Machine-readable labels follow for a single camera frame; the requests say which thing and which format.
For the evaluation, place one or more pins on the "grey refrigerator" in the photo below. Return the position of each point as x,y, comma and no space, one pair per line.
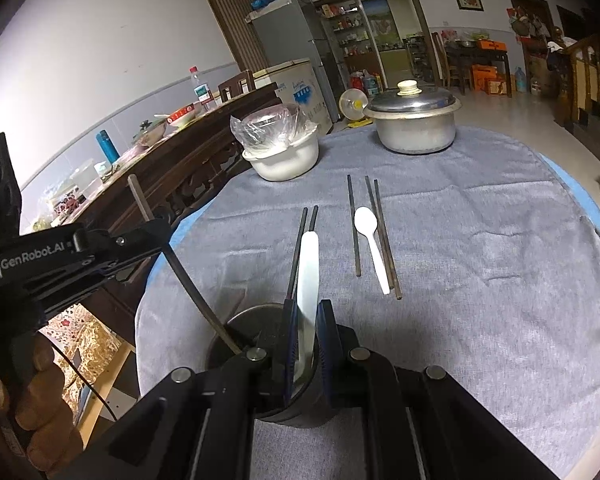
290,35

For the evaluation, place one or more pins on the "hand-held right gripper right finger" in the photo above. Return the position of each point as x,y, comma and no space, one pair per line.
327,345

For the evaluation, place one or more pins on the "aluminium pot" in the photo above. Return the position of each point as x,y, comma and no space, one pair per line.
415,135

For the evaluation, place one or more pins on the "white bowl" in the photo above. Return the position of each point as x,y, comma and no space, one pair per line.
282,162

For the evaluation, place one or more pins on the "aluminium pot lid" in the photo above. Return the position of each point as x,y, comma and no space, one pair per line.
415,100

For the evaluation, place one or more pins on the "wooden chair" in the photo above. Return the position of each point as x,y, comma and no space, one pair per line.
235,85

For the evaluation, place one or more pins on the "black utensil cup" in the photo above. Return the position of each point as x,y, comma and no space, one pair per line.
252,321

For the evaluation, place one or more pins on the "orange box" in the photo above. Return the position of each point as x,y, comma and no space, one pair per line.
490,80

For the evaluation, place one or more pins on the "white chest freezer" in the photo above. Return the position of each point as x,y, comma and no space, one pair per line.
300,90

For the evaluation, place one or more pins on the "blue thermos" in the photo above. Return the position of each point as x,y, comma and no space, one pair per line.
108,147

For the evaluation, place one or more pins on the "dark chopstick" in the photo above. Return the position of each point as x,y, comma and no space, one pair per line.
354,230
387,245
298,250
377,230
312,217
195,292

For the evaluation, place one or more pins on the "dark wooden table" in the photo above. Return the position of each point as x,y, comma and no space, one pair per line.
480,55

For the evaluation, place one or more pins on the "plastic water bottle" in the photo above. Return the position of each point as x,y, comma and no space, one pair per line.
201,90

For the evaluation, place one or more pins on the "small electric fan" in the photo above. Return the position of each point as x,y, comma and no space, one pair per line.
352,105

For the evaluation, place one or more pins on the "person's left hand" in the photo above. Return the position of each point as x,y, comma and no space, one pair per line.
40,410

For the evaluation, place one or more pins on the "grey tablecloth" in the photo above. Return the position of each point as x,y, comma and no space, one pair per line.
455,285

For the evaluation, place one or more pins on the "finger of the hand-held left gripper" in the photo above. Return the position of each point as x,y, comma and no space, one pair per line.
100,285
135,242

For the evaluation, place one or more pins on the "red patterned bowl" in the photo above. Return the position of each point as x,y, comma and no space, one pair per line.
181,116

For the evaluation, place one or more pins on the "clear plastic container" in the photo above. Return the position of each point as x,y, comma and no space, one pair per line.
87,175

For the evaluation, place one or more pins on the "blue table cover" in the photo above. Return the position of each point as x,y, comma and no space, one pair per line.
182,225

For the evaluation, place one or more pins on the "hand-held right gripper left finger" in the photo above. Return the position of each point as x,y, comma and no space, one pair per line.
291,345

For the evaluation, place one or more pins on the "glass lidded bowl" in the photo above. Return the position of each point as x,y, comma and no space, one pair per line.
150,134

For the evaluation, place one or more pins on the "white plastic spoon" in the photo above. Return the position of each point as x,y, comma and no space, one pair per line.
309,270
367,222

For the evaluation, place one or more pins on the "blue water jug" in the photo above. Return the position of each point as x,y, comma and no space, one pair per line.
520,81

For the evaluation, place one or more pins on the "brown door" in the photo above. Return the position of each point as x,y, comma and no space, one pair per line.
235,15

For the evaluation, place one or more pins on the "shelf with goods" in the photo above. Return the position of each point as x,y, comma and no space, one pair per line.
347,30

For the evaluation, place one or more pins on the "dark wooden sideboard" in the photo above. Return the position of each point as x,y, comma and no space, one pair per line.
180,170

